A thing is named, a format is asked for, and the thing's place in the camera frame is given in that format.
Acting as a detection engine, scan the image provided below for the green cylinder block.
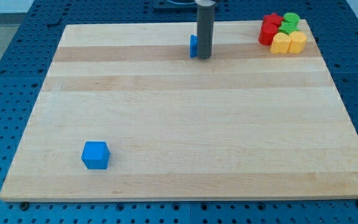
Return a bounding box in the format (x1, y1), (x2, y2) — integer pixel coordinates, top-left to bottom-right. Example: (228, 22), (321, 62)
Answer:
(283, 12), (300, 24)

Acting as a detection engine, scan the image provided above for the red star block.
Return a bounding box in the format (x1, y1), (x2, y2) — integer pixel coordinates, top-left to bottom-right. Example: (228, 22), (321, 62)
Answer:
(262, 12), (284, 27)

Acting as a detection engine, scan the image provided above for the yellow hexagon block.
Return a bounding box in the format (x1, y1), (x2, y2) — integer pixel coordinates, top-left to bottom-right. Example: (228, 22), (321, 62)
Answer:
(288, 31), (308, 54)

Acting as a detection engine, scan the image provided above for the light wooden board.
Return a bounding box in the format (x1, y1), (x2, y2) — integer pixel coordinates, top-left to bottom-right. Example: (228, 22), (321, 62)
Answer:
(0, 20), (358, 202)

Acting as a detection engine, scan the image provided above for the blue triangle block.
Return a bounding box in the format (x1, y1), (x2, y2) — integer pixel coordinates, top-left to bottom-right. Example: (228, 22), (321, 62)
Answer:
(189, 35), (198, 58)

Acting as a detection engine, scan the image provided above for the green star block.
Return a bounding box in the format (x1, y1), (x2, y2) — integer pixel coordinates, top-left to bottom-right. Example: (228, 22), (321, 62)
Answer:
(278, 21), (298, 35)

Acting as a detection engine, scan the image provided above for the yellow heart block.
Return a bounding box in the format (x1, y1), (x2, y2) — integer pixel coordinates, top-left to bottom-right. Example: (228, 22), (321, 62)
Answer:
(270, 32), (291, 54)

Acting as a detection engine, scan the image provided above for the blue cube block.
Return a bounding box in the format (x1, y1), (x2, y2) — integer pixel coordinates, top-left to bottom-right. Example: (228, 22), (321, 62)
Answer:
(81, 141), (110, 170)

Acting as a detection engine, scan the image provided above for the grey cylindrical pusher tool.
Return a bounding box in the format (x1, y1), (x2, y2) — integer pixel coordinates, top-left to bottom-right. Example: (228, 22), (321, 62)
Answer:
(195, 0), (216, 60)

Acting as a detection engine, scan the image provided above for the red cylinder block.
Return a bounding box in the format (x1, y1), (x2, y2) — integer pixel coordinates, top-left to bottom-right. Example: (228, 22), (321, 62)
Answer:
(259, 23), (278, 45)

